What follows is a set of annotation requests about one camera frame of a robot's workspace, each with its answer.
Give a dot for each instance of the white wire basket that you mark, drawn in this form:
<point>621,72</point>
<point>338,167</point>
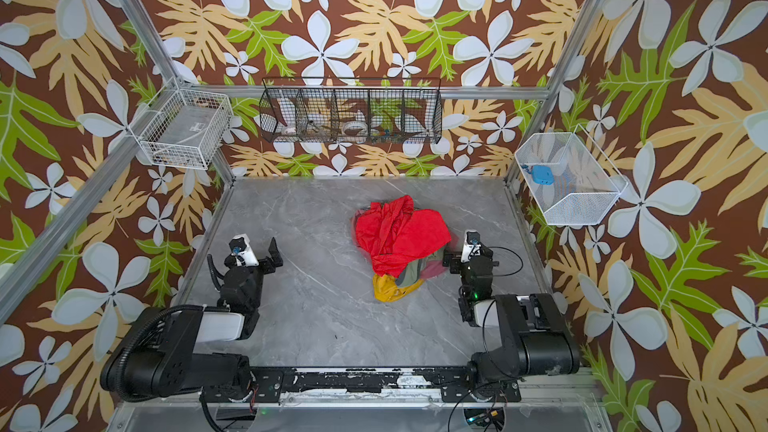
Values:
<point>183,127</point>
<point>587,182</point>

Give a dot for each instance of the olive green cloth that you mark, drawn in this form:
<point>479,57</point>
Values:
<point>422,269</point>

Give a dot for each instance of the black wire basket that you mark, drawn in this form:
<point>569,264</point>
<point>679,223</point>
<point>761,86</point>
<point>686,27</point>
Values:
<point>325,116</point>

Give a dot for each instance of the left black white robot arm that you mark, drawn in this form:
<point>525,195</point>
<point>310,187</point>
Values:
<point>157,357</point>

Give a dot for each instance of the blue object in basket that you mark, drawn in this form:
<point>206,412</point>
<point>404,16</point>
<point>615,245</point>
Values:
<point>539,174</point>

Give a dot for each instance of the yellow cloth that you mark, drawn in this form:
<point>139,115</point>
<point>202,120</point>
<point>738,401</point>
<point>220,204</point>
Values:
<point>386,290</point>

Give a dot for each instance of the aluminium rear crossbar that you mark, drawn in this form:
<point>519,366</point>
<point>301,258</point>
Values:
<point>501,93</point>

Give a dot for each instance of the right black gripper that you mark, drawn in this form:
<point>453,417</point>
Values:
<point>469,262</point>

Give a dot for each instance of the aluminium frame post right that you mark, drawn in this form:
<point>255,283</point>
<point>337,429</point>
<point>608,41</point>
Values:
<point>586,18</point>

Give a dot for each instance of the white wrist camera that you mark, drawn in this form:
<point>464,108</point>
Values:
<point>242,252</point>
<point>472,245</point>

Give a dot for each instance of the red cloth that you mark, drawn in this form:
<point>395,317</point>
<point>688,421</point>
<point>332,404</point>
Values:
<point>396,233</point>

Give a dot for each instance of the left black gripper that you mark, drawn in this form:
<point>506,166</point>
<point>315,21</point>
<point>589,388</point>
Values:
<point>275,261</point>

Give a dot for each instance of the aluminium left side rail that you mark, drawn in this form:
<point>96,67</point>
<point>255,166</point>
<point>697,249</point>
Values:
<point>26,272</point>

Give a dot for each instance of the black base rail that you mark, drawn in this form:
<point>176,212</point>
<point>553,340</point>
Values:
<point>436,384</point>

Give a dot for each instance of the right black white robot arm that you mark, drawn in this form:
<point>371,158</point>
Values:
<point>522,335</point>

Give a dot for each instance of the aluminium frame post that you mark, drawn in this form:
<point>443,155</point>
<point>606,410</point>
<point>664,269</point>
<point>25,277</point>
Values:
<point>138,15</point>
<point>586,18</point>

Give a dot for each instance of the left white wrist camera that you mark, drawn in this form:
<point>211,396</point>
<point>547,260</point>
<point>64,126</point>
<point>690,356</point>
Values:
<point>242,252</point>

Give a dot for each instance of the white wire basket left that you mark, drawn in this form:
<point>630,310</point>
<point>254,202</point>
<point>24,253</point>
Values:
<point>183,127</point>

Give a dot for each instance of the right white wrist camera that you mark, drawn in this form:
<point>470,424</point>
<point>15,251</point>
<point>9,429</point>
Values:
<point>472,245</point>

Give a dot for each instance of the white wire basket right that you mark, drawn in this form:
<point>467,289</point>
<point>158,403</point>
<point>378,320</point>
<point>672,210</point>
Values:
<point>587,182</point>

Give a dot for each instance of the aluminium frame post left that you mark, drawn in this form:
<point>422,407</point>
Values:
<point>138,15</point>

